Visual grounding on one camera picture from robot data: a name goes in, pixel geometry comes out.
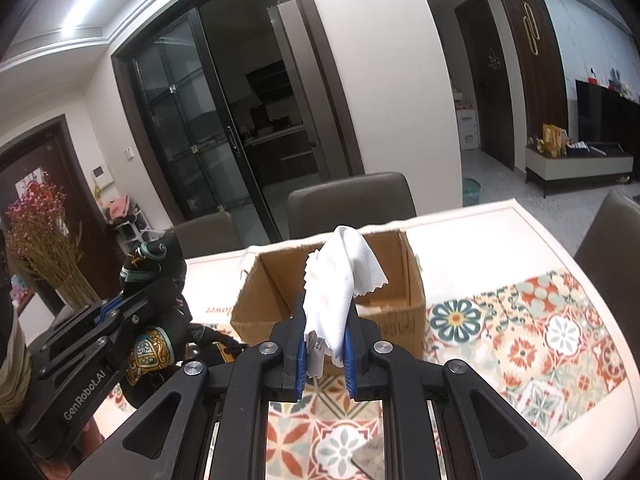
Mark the sliding glass door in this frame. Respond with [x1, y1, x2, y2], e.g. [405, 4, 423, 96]
[111, 0, 366, 246]

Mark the white television console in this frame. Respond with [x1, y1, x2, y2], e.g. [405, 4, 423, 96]
[525, 142, 635, 198]

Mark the gold wall ornament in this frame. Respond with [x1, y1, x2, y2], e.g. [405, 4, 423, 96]
[522, 2, 541, 56]

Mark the person's left forearm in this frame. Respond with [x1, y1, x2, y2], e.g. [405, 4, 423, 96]
[0, 240, 32, 423]

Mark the white cloth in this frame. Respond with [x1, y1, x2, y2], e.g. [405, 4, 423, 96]
[300, 226, 390, 380]

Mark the dark wooden door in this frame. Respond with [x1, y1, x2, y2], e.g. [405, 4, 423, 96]
[0, 114, 121, 311]

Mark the glass vase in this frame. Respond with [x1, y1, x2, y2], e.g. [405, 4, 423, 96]
[52, 265, 101, 311]

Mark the yellow paper bag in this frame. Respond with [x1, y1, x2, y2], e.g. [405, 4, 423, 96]
[542, 124, 568, 156]

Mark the pink cloth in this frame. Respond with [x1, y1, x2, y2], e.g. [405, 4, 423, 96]
[102, 197, 132, 221]

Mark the grey refrigerator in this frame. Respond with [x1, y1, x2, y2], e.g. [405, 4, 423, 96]
[267, 0, 326, 161]

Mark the white carton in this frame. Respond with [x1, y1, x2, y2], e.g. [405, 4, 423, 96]
[454, 110, 480, 152]

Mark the cardboard box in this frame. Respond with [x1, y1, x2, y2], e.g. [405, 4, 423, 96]
[230, 229, 427, 361]

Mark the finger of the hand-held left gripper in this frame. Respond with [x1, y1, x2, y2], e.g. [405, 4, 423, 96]
[36, 310, 152, 383]
[27, 289, 180, 358]

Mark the black television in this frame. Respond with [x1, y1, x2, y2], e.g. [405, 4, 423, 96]
[575, 79, 640, 143]

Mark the black patterned scarf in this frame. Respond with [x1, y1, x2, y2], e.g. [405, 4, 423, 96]
[117, 234, 251, 413]

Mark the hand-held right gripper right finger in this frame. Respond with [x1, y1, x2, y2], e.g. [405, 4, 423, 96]
[342, 300, 581, 480]

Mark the dark slatted wall panel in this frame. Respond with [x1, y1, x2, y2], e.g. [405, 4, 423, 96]
[487, 0, 568, 161]

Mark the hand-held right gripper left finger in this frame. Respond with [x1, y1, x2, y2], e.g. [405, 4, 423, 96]
[65, 292, 308, 480]

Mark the patterned table runner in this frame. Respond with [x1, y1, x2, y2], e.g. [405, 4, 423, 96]
[95, 270, 628, 480]

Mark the grey dining chair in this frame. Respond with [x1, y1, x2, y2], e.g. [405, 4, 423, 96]
[287, 172, 417, 241]
[574, 191, 640, 321]
[165, 211, 246, 261]

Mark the white storage rack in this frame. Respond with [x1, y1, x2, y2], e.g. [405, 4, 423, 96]
[107, 210, 166, 246]

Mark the dark hallway door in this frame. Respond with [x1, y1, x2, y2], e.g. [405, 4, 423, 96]
[455, 0, 516, 171]

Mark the dried flower bouquet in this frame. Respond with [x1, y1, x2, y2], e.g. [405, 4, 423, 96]
[5, 171, 83, 291]

